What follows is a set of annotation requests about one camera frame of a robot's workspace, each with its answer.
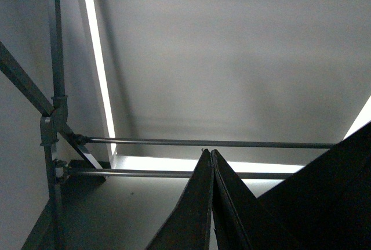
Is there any grey diagonal rack brace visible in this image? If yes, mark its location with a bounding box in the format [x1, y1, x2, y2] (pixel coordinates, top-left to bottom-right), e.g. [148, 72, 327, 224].
[1, 44, 102, 169]

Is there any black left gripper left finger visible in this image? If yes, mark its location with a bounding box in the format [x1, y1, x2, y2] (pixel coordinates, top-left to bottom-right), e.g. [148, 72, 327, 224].
[146, 149, 214, 249]

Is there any grey cross rod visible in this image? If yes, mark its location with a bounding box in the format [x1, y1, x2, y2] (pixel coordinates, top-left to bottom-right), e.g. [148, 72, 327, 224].
[65, 168, 293, 180]
[72, 134, 335, 149]

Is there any grey vertical rack pole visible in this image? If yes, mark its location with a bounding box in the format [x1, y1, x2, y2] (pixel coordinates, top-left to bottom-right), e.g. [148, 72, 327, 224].
[40, 0, 67, 249]

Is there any black printed t-shirt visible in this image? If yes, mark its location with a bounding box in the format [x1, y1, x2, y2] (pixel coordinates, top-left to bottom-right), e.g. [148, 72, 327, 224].
[259, 124, 370, 249]

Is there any grey upper cross rod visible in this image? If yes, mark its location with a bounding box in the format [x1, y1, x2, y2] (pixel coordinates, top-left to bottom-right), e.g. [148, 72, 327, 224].
[72, 134, 335, 149]

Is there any grey lower cross rod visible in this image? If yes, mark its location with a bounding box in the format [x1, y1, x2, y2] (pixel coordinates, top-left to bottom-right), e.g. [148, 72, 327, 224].
[65, 168, 293, 180]

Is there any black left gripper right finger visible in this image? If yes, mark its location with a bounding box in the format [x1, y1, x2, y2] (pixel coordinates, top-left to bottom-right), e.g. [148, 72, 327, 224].
[211, 150, 296, 249]

